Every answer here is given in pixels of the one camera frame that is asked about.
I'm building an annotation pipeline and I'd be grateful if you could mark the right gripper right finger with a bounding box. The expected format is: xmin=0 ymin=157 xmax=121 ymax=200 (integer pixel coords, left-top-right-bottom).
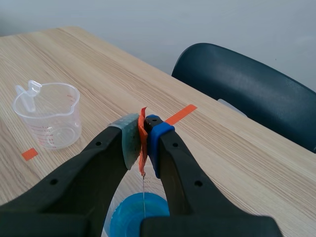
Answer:
xmin=140 ymin=115 xmax=283 ymax=237

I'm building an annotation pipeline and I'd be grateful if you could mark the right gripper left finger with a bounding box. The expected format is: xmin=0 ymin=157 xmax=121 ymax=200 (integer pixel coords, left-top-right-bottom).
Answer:
xmin=0 ymin=113 xmax=140 ymax=237

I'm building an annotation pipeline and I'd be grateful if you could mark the grey metal plate orange strip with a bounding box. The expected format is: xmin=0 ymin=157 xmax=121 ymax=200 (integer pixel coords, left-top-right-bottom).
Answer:
xmin=137 ymin=106 xmax=150 ymax=220

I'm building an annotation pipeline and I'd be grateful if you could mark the clear beaker with blue liquid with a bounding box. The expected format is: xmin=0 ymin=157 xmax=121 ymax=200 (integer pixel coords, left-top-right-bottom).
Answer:
xmin=101 ymin=165 xmax=171 ymax=237

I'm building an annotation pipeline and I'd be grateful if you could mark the empty clear plastic beaker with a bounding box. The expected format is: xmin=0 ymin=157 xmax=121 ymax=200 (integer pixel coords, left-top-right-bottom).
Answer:
xmin=12 ymin=80 xmax=82 ymax=151

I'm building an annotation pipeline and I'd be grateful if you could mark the dark blue chair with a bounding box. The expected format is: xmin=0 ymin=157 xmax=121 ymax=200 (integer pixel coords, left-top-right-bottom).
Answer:
xmin=171 ymin=42 xmax=316 ymax=154

